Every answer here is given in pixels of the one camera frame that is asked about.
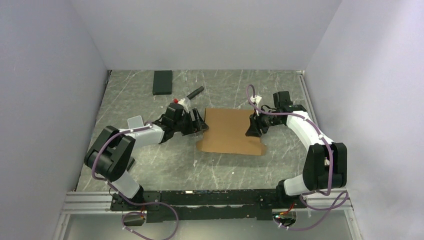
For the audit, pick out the brown cardboard box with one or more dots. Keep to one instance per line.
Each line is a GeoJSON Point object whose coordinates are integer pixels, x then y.
{"type": "Point", "coordinates": [226, 133]}

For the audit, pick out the clear plastic case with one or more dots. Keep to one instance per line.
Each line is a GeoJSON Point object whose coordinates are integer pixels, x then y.
{"type": "Point", "coordinates": [135, 122]}

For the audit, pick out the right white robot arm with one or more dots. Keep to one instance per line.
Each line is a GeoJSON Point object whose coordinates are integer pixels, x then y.
{"type": "Point", "coordinates": [325, 166]}

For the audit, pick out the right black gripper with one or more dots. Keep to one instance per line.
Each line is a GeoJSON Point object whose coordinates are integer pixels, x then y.
{"type": "Point", "coordinates": [256, 124]}

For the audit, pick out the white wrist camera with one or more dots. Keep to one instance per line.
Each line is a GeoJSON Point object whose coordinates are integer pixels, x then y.
{"type": "Point", "coordinates": [256, 99]}
{"type": "Point", "coordinates": [185, 102]}

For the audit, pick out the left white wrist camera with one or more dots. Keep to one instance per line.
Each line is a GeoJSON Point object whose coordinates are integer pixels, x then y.
{"type": "Point", "coordinates": [185, 102]}

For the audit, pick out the black rectangular box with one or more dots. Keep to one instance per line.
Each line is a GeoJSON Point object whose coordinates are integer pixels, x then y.
{"type": "Point", "coordinates": [162, 82]}

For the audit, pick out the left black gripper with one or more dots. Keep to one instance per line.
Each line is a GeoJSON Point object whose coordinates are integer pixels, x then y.
{"type": "Point", "coordinates": [196, 126]}

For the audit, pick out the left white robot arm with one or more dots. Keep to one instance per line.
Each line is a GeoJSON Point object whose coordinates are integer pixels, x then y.
{"type": "Point", "coordinates": [110, 154]}

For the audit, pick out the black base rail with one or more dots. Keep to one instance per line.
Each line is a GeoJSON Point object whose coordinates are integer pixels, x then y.
{"type": "Point", "coordinates": [168, 205]}

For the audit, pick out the black flat block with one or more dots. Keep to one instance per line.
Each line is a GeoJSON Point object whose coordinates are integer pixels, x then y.
{"type": "Point", "coordinates": [130, 164]}

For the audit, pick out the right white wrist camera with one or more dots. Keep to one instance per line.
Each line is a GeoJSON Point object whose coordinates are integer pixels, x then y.
{"type": "Point", "coordinates": [256, 99]}

